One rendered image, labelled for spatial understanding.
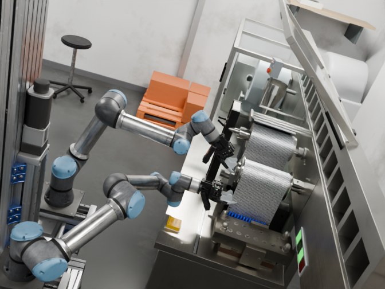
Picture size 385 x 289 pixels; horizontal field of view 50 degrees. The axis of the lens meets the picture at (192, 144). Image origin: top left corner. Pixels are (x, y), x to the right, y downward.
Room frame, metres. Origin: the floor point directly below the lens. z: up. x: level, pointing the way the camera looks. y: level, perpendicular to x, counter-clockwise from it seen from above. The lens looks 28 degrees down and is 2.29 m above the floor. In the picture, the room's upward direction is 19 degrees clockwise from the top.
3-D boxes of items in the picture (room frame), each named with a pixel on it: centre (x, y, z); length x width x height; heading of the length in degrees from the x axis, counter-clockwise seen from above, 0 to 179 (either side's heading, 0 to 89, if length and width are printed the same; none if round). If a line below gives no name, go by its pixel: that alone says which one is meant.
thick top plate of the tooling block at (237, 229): (1.66, -0.43, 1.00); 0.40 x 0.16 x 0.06; 90
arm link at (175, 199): (1.79, 0.01, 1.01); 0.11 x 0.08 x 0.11; 58
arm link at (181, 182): (1.78, 0.00, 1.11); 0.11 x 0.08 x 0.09; 90
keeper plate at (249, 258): (1.57, -0.45, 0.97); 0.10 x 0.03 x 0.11; 90
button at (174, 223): (1.68, -0.04, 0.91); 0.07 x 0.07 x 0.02; 0
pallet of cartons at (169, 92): (4.83, 0.26, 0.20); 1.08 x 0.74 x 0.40; 97
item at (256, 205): (1.78, -0.40, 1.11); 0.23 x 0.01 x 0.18; 90
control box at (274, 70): (2.39, -0.31, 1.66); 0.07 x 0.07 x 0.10; 17
